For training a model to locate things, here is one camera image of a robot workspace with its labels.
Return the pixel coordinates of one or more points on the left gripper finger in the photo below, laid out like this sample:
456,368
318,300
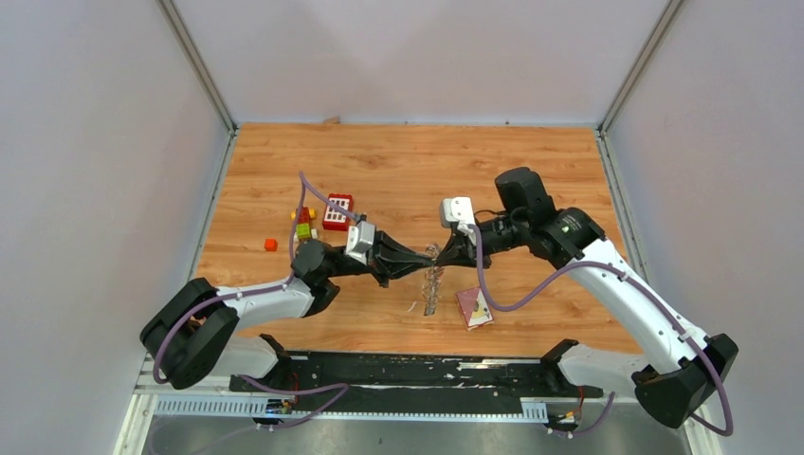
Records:
397,268
391,249

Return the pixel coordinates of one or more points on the toy brick car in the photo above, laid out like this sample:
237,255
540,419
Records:
303,229

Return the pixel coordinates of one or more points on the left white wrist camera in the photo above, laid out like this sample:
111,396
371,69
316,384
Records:
360,240

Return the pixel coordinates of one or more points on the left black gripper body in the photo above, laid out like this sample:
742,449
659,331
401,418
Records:
376,264

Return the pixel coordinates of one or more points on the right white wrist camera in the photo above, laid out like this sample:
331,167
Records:
457,212

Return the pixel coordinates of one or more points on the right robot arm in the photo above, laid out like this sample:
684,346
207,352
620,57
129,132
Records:
680,365

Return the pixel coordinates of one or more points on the white slotted cable duct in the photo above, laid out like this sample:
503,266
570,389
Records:
264,407

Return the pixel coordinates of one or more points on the playing card box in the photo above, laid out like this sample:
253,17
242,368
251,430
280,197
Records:
473,308

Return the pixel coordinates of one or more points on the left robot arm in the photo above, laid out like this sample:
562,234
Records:
193,334

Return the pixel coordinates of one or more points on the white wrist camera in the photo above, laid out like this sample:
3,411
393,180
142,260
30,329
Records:
360,240
457,212

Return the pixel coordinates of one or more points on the metal disc with keyrings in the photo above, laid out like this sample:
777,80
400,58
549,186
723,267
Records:
433,275

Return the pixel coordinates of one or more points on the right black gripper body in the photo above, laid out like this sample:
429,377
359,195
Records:
502,237

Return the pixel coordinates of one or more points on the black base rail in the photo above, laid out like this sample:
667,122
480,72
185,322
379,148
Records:
427,383

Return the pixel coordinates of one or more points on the red window brick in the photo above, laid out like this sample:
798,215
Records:
334,218

